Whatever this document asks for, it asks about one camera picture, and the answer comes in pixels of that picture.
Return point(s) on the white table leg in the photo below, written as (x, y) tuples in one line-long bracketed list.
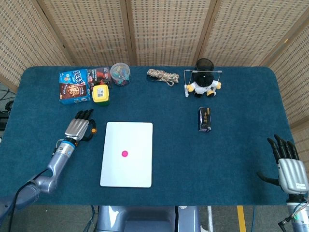
[(210, 217)]

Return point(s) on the green bin yellow lid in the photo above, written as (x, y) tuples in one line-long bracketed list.
[(100, 94)]

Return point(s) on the white magnetic board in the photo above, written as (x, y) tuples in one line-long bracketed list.
[(130, 171)]

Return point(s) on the dark coffee capsule box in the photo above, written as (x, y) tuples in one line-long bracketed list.
[(97, 75)]

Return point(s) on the black mesh pen cup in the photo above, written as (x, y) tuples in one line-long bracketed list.
[(204, 64)]

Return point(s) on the clear jar of clips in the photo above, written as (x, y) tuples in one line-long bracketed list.
[(120, 73)]

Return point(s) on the black white plush toy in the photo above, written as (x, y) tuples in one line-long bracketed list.
[(204, 83)]

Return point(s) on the blue cookie box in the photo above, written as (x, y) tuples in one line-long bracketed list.
[(72, 89)]

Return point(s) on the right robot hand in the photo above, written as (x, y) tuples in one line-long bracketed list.
[(293, 174)]

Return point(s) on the pink round magnet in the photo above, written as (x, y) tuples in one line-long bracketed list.
[(124, 153)]

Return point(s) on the black carton gold print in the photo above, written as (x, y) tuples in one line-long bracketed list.
[(204, 118)]

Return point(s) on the blue felt table cloth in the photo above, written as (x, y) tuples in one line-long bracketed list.
[(173, 149)]

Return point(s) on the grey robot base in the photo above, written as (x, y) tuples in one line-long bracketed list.
[(144, 217)]

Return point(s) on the black equipment beside table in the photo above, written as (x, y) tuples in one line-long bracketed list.
[(9, 105)]

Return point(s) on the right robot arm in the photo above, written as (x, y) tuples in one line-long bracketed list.
[(300, 215)]

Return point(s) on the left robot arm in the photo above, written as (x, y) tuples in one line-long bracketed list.
[(56, 162)]

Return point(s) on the woven folding screen panel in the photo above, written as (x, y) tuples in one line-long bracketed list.
[(241, 29), (297, 84), (91, 29), (169, 29), (24, 36)]

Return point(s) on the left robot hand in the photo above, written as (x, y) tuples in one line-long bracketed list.
[(76, 128)]

